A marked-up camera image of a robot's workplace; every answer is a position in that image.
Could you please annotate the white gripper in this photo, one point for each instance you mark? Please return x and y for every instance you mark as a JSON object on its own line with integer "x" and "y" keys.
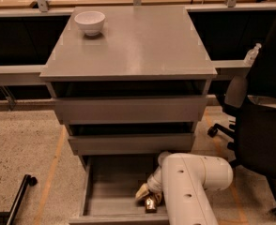
{"x": 152, "y": 185}

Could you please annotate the orange soda can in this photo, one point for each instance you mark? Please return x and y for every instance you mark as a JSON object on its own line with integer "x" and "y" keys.
{"x": 150, "y": 204}

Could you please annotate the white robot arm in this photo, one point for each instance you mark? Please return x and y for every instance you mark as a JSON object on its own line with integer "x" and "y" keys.
{"x": 182, "y": 179}

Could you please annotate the grey open bottom drawer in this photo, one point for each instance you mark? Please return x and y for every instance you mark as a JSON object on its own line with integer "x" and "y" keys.
{"x": 110, "y": 185}

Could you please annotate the grey middle drawer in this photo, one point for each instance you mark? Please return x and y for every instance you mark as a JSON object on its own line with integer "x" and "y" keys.
{"x": 131, "y": 144}

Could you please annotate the grey top drawer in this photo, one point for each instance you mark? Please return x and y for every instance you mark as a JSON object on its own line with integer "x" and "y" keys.
{"x": 130, "y": 110}

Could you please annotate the grey drawer cabinet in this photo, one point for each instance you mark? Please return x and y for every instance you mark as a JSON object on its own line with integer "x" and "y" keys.
{"x": 141, "y": 52}

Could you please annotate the black office chair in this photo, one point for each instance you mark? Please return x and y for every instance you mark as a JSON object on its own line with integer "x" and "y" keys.
{"x": 254, "y": 131}

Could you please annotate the black metal leg with wheel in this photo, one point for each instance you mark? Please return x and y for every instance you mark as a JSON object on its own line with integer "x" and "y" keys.
{"x": 7, "y": 218}

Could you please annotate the clear plastic bottle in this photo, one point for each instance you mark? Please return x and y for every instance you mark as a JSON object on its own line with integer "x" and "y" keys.
{"x": 251, "y": 54}

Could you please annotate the white ceramic bowl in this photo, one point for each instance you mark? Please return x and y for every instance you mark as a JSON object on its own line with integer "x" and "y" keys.
{"x": 90, "y": 22}

